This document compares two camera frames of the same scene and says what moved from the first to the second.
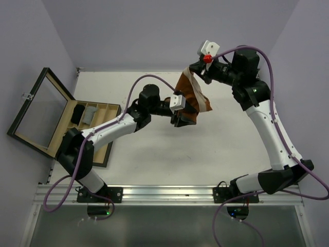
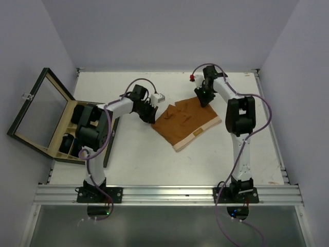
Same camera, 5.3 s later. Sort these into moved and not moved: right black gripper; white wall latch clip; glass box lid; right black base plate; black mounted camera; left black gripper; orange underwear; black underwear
Moved: orange underwear; left black gripper; right black gripper
Not moved: black underwear; glass box lid; right black base plate; white wall latch clip; black mounted camera
